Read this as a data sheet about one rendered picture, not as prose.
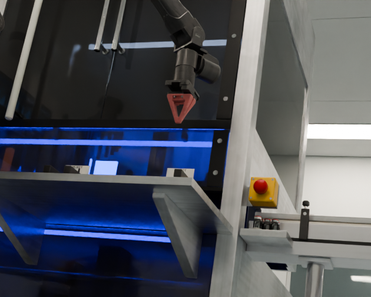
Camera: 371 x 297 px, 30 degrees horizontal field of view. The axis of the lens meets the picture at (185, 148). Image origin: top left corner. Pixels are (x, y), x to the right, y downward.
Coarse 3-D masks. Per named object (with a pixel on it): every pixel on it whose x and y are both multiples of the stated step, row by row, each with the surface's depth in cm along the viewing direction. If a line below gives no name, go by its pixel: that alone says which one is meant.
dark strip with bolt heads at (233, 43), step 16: (240, 0) 219; (240, 16) 217; (240, 32) 215; (224, 64) 212; (224, 80) 210; (224, 96) 207; (224, 112) 205; (224, 144) 201; (224, 160) 199; (208, 176) 198
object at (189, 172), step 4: (168, 168) 203; (168, 172) 202; (172, 172) 202; (184, 172) 201; (188, 172) 200; (192, 172) 200; (168, 176) 202; (172, 176) 201; (188, 176) 200; (192, 176) 200
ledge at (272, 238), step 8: (240, 232) 189; (248, 232) 188; (256, 232) 187; (264, 232) 187; (272, 232) 186; (280, 232) 185; (248, 240) 193; (256, 240) 192; (264, 240) 190; (272, 240) 189; (280, 240) 188; (288, 240) 187
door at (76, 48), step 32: (32, 0) 247; (64, 0) 243; (96, 0) 238; (0, 32) 246; (64, 32) 237; (96, 32) 233; (0, 64) 240; (32, 64) 235; (64, 64) 231; (96, 64) 227; (0, 96) 234; (32, 96) 230; (64, 96) 226; (96, 96) 222
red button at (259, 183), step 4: (256, 180) 190; (260, 180) 189; (264, 180) 189; (256, 184) 189; (260, 184) 188; (264, 184) 188; (256, 188) 189; (260, 188) 188; (264, 188) 188; (256, 192) 190; (260, 192) 188; (264, 192) 189
